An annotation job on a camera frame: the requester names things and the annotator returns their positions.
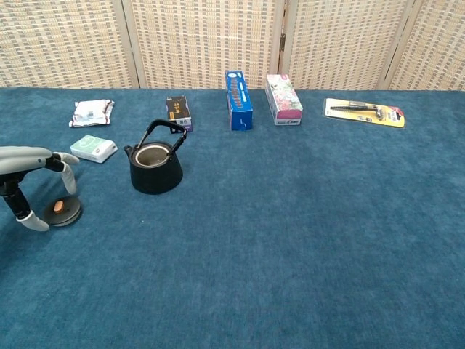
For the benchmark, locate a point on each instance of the metal screen hinge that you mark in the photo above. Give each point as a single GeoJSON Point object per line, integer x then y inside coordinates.
{"type": "Point", "coordinates": [283, 40]}

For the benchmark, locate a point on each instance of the long blue box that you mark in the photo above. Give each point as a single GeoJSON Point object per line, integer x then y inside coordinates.
{"type": "Point", "coordinates": [239, 98]}

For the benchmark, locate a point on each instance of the white crinkled foil packet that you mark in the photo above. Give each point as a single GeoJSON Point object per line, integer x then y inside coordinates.
{"type": "Point", "coordinates": [91, 112]}

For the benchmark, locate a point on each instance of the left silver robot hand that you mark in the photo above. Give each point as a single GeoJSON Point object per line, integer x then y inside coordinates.
{"type": "Point", "coordinates": [18, 160]}

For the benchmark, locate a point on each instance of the black cast iron teapot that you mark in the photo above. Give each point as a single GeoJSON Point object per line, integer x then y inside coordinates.
{"type": "Point", "coordinates": [156, 178]}

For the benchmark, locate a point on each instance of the black teapot lid orange knob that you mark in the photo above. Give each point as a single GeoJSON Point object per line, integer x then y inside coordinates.
{"type": "Point", "coordinates": [69, 214]}

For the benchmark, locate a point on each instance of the yellow razor blister pack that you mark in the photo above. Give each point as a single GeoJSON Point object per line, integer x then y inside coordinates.
{"type": "Point", "coordinates": [363, 111]}

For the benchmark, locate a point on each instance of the pale green tissue pack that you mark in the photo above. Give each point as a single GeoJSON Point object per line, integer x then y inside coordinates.
{"type": "Point", "coordinates": [91, 147]}

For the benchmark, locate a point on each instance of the floral pink white box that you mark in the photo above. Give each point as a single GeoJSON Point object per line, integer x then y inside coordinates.
{"type": "Point", "coordinates": [285, 98]}

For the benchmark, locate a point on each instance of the blue table cloth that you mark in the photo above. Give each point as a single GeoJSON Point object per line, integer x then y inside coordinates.
{"type": "Point", "coordinates": [272, 236]}

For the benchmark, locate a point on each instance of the small black box gold print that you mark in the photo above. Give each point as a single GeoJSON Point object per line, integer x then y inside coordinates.
{"type": "Point", "coordinates": [178, 112]}

